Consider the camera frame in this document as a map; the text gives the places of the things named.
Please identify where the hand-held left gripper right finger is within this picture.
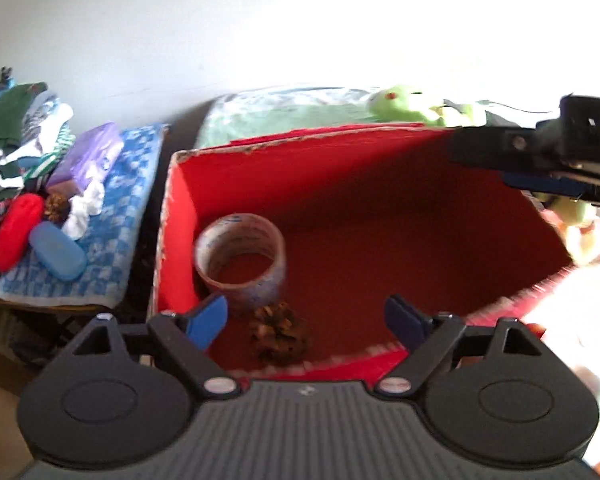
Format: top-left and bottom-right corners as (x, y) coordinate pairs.
(375, 294), (556, 402)

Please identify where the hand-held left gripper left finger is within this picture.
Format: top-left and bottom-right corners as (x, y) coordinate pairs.
(62, 294), (243, 402)

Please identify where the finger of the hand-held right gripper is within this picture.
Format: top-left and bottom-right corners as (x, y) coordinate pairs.
(449, 126), (590, 199)

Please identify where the large brown pine cone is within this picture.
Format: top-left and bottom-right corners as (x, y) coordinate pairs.
(249, 301), (313, 366)

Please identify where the red cardboard box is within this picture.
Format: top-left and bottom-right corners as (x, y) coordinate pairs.
(147, 122), (581, 382)

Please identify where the clear packing tape roll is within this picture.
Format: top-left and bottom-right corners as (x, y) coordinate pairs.
(194, 213), (287, 313)

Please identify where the green frog plush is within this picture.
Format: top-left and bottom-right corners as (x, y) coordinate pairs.
(366, 86), (488, 128)

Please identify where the blue checkered cloth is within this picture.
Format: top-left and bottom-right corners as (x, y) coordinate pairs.
(0, 124), (168, 308)

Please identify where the crumpled white tissue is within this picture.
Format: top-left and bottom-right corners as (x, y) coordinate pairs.
(61, 180), (106, 241)

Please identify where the blue glasses case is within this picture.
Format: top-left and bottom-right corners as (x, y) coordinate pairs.
(28, 221), (88, 281)

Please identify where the white fluffy plush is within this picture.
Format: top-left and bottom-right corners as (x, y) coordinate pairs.
(522, 260), (600, 471)

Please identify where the small brown pine cone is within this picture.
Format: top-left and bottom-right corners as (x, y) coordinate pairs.
(44, 192), (71, 223)

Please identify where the purple tissue pack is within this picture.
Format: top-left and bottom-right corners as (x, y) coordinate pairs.
(45, 121), (126, 198)

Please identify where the red glasses case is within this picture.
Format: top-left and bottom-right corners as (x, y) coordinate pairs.
(0, 193), (46, 273)

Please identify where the light green bed sheet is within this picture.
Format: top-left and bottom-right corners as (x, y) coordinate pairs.
(195, 85), (481, 150)

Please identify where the stack of folded clothes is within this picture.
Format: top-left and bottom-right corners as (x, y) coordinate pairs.
(0, 80), (76, 226)

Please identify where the thin black cable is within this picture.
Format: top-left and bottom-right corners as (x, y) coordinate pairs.
(442, 99), (563, 116)

